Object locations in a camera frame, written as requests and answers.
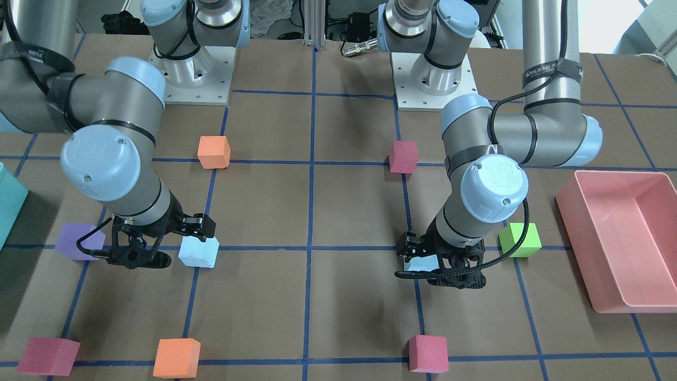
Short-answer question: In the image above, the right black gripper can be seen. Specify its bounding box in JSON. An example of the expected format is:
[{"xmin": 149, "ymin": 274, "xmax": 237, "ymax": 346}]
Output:
[{"xmin": 77, "ymin": 196, "xmax": 217, "ymax": 269}]

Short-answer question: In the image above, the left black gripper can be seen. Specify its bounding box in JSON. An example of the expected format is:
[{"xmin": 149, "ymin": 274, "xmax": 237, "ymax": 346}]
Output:
[{"xmin": 396, "ymin": 217, "xmax": 487, "ymax": 289}]

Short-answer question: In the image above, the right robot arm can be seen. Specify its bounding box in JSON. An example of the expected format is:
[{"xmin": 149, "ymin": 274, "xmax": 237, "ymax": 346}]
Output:
[{"xmin": 2, "ymin": 1, "xmax": 251, "ymax": 269}]

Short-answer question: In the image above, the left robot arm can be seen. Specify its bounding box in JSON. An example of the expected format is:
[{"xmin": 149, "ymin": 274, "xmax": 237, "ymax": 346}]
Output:
[{"xmin": 396, "ymin": 1, "xmax": 603, "ymax": 289}]

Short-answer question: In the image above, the orange block near arm bases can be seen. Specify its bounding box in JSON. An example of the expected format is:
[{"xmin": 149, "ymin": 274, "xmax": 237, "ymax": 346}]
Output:
[{"xmin": 197, "ymin": 135, "xmax": 231, "ymax": 169}]

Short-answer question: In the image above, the purple block near cyan tray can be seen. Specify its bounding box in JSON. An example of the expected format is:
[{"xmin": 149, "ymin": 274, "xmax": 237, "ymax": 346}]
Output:
[{"xmin": 54, "ymin": 223, "xmax": 106, "ymax": 261}]

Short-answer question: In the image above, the green block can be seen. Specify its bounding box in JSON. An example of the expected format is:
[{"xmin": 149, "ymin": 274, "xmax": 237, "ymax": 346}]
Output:
[{"xmin": 498, "ymin": 222, "xmax": 542, "ymax": 258}]

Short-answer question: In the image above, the pink block far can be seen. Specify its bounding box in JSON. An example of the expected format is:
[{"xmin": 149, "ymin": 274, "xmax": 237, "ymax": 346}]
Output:
[
  {"xmin": 16, "ymin": 337, "xmax": 80, "ymax": 376},
  {"xmin": 408, "ymin": 334, "xmax": 450, "ymax": 374}
]

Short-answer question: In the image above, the orange block far side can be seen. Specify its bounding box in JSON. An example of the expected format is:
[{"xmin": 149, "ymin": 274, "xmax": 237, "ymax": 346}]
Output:
[{"xmin": 153, "ymin": 338, "xmax": 201, "ymax": 379}]

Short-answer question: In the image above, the pink block near base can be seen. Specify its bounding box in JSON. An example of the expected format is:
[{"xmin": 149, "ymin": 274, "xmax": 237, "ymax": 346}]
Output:
[{"xmin": 388, "ymin": 140, "xmax": 419, "ymax": 174}]

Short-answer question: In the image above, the cyan tray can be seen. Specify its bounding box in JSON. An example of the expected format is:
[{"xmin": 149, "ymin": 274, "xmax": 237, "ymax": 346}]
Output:
[{"xmin": 1, "ymin": 162, "xmax": 29, "ymax": 249}]

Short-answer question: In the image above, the pink tray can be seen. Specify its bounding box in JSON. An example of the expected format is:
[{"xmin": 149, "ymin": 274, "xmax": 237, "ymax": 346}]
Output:
[{"xmin": 556, "ymin": 170, "xmax": 676, "ymax": 313}]

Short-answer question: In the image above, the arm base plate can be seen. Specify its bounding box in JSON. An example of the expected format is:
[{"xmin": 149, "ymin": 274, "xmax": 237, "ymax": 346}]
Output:
[
  {"xmin": 149, "ymin": 47, "xmax": 237, "ymax": 106},
  {"xmin": 391, "ymin": 52, "xmax": 477, "ymax": 111}
]

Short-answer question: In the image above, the aluminium frame post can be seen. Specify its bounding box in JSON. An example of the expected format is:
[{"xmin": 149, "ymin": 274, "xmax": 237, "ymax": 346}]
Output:
[{"xmin": 300, "ymin": 0, "xmax": 326, "ymax": 51}]

